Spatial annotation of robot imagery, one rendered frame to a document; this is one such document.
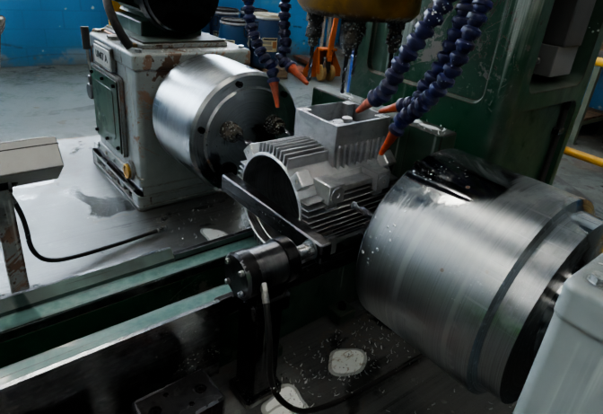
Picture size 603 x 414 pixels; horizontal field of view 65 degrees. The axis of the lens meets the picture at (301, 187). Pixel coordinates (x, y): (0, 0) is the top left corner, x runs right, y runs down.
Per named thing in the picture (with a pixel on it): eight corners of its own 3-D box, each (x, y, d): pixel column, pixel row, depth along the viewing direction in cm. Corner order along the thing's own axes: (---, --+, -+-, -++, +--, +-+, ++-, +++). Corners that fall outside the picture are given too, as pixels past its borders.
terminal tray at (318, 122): (342, 137, 87) (347, 100, 84) (385, 158, 80) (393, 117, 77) (291, 148, 80) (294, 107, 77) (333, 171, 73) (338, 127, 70)
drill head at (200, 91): (219, 135, 128) (221, 39, 118) (304, 187, 104) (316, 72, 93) (127, 149, 114) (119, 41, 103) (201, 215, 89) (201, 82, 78)
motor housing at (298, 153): (318, 202, 97) (329, 112, 89) (388, 246, 84) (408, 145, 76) (234, 228, 85) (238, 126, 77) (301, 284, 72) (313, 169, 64)
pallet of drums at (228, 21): (258, 65, 651) (261, 7, 619) (287, 79, 591) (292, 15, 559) (171, 67, 591) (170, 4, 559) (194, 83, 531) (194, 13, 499)
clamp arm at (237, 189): (333, 259, 64) (234, 187, 82) (336, 241, 63) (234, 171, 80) (314, 268, 62) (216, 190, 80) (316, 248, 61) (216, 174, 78)
